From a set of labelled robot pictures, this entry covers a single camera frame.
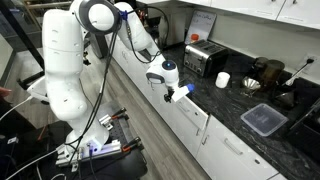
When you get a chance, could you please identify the tall brown canister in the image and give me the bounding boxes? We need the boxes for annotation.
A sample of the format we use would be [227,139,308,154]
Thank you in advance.
[262,59,286,92]

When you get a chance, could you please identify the white ceramic mug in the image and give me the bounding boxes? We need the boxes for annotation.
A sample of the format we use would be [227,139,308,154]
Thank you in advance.
[214,71,231,89]

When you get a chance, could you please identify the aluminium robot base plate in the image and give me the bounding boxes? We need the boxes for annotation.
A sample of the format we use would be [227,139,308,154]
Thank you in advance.
[54,139,123,168]

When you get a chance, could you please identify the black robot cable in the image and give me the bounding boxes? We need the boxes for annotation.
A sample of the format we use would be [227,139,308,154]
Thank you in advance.
[63,4,171,158]

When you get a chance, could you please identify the white drawer with wooden interior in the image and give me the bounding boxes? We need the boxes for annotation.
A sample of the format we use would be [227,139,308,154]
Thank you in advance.
[172,94,210,132]

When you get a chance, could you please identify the white upper cabinets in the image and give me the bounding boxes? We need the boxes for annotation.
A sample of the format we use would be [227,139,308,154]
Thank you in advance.
[139,0,320,31]

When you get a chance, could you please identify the small white drawer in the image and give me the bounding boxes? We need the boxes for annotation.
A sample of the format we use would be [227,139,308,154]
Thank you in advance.
[195,114,280,180]

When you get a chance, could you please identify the stainless steel toaster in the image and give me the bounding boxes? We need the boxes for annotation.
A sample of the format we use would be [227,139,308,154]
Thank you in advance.
[183,39,230,78]

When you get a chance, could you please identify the clear plastic lidded container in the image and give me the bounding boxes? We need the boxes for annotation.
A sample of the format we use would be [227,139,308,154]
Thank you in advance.
[240,102,289,138]

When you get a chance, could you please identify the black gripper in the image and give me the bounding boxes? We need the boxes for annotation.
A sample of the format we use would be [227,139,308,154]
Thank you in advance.
[163,86,176,103]

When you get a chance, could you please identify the wall power outlet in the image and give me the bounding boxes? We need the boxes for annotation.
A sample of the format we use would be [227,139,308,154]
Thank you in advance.
[303,53,320,73]

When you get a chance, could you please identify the white floor cable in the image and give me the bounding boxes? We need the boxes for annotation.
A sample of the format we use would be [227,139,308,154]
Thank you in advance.
[0,95,34,122]
[4,148,60,180]

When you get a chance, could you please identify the black bar clamp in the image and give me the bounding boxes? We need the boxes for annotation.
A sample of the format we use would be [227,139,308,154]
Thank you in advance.
[120,135,145,154]
[99,106,128,131]

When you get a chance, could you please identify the black stand pole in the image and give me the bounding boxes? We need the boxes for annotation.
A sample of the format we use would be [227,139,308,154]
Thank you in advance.
[0,0,47,91]

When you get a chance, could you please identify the black robot cart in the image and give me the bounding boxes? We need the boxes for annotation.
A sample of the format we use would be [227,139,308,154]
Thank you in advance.
[0,99,149,180]

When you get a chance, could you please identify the small dark canister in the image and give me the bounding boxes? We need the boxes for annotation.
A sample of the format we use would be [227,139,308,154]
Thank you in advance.
[252,56,270,81]

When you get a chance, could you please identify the black steel coffee machine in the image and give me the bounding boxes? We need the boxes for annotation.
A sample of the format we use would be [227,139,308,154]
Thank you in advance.
[145,6,172,46]

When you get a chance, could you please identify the whiteboard coffee sign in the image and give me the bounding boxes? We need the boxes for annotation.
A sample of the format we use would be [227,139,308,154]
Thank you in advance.
[184,9,218,45]

